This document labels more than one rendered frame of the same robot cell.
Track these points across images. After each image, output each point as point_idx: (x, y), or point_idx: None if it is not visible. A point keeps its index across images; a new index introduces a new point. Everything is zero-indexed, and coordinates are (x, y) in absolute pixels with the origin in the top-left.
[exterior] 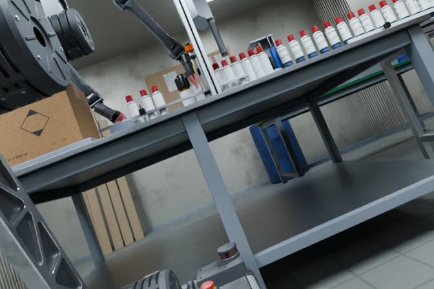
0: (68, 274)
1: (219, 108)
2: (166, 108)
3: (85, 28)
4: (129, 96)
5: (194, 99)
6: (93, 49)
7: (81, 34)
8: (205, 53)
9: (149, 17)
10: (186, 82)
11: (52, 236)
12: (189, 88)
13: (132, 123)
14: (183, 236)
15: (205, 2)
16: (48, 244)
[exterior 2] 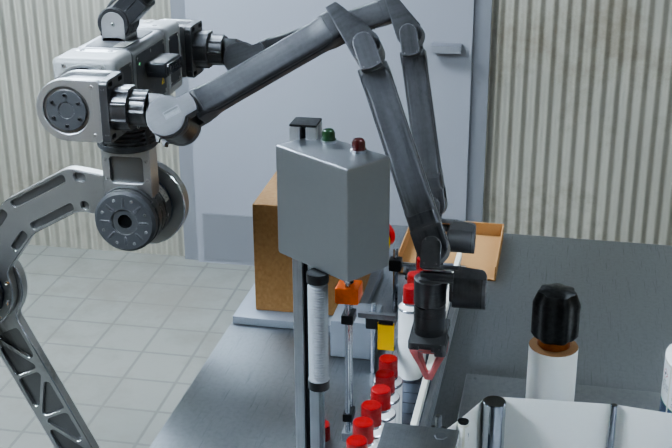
0: (73, 424)
1: None
2: (402, 351)
3: (133, 214)
4: (417, 262)
5: (532, 388)
6: (138, 246)
7: (102, 236)
8: (294, 344)
9: (380, 136)
10: (538, 329)
11: (58, 396)
12: (548, 346)
13: (332, 329)
14: None
15: (332, 214)
16: (58, 398)
